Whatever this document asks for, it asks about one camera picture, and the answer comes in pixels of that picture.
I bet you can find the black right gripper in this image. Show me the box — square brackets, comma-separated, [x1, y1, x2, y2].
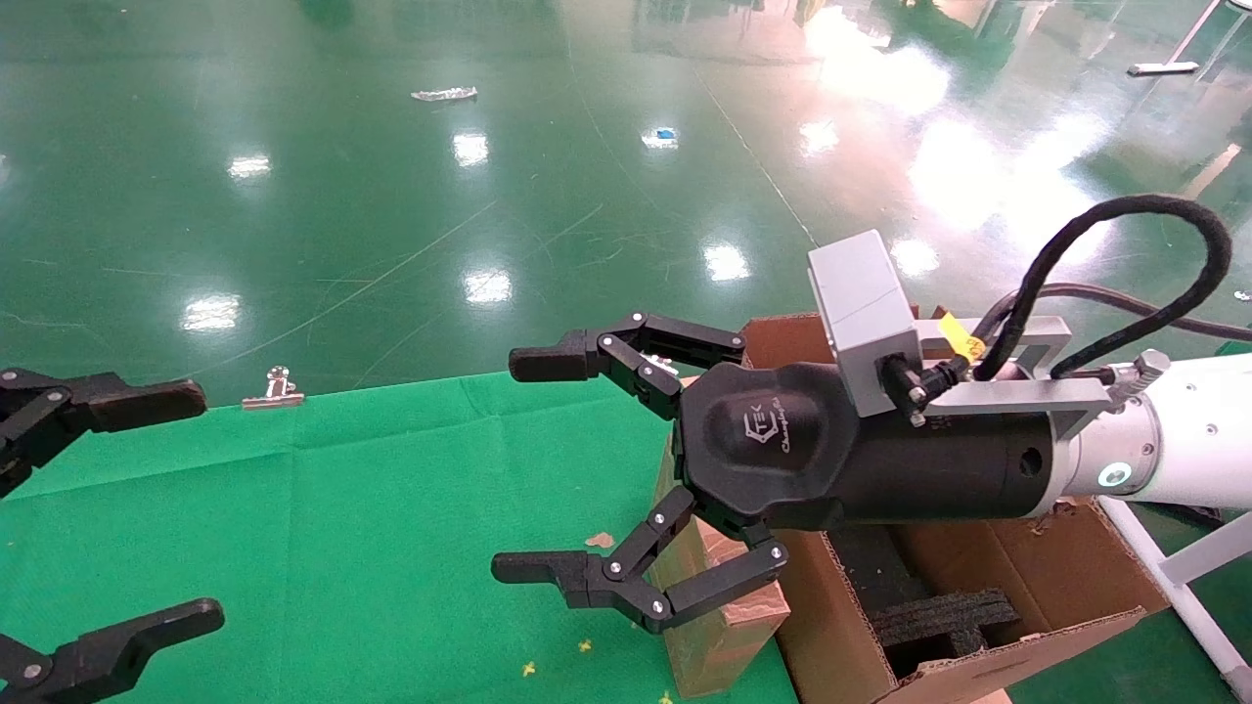
[491, 313, 1062, 635]

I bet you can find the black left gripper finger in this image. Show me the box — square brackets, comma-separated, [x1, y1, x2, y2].
[0, 598, 226, 704]
[0, 369, 208, 500]

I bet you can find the small brown cardboard box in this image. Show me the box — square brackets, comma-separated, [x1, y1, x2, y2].
[650, 430, 791, 699]

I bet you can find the large open cardboard carton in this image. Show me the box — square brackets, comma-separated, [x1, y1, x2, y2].
[740, 313, 1172, 704]

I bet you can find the green table cloth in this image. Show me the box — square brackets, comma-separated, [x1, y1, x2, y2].
[0, 372, 798, 704]

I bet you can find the black foam insert block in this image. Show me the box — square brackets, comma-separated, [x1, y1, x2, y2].
[871, 589, 1021, 676]

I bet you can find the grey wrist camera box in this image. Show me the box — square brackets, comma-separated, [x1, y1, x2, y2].
[807, 230, 926, 419]

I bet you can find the yellow cable tag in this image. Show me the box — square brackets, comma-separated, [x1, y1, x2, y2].
[937, 311, 987, 361]

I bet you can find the grey metal camera bracket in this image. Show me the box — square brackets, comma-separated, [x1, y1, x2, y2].
[915, 315, 1122, 441]

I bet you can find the long smooth black cable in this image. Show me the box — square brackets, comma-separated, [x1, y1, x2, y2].
[978, 283, 1252, 343]

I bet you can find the white pipe frame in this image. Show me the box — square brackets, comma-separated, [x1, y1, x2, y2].
[1095, 494, 1252, 700]

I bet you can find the thick braided black cable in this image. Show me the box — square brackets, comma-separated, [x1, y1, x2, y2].
[973, 194, 1233, 382]

